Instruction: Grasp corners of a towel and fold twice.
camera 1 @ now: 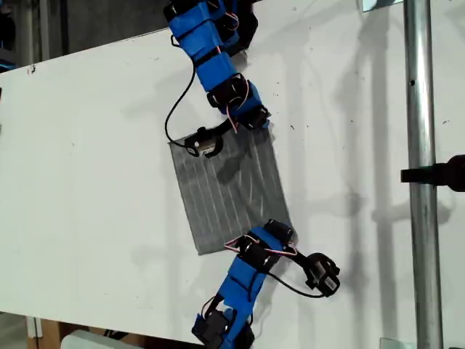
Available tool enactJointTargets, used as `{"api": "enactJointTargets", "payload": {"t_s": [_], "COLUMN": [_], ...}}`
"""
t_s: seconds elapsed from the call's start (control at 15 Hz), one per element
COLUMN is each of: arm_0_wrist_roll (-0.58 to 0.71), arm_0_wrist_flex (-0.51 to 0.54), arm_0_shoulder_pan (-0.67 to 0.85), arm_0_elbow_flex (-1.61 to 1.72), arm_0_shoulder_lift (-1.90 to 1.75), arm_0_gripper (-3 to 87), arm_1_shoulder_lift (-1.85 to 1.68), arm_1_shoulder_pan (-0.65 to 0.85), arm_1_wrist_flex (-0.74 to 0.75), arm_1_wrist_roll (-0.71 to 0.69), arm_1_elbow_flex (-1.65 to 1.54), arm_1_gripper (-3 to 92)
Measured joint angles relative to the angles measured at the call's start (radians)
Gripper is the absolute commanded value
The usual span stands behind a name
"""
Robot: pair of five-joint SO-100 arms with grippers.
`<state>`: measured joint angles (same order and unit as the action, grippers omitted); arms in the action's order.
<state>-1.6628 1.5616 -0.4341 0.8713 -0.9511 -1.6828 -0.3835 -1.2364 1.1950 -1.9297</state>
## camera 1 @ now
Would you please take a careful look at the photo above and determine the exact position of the white table leg bracket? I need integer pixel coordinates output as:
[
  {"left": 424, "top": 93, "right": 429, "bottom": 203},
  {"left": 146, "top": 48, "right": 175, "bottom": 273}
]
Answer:
[{"left": 25, "top": 316, "right": 44, "bottom": 340}]

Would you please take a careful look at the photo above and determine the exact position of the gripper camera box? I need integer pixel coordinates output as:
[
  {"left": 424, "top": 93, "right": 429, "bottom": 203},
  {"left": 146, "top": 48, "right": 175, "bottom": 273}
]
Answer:
[
  {"left": 304, "top": 252, "right": 341, "bottom": 297},
  {"left": 185, "top": 127, "right": 225, "bottom": 159}
]

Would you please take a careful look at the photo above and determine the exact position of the black clamp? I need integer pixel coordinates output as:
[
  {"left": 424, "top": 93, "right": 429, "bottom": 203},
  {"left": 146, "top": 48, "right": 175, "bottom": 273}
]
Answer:
[{"left": 400, "top": 154, "right": 465, "bottom": 193}]

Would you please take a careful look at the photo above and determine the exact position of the grey striped towel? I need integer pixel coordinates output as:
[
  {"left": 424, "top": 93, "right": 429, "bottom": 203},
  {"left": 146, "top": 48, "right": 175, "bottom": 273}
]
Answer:
[{"left": 167, "top": 125, "right": 297, "bottom": 256}]

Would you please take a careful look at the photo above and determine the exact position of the camera black cable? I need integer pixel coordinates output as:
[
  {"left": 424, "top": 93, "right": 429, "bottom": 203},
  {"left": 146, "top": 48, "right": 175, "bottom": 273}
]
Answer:
[
  {"left": 164, "top": 61, "right": 199, "bottom": 147},
  {"left": 268, "top": 272, "right": 326, "bottom": 300}
]

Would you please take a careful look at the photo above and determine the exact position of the steel post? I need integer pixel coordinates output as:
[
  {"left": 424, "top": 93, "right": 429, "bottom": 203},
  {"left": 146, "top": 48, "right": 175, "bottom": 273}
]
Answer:
[{"left": 403, "top": 0, "right": 445, "bottom": 349}]

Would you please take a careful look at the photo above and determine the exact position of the camera black stalk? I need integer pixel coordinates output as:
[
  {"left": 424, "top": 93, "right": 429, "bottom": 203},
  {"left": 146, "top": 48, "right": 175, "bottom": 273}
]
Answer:
[
  {"left": 214, "top": 118, "right": 238, "bottom": 139},
  {"left": 290, "top": 249, "right": 314, "bottom": 272}
]

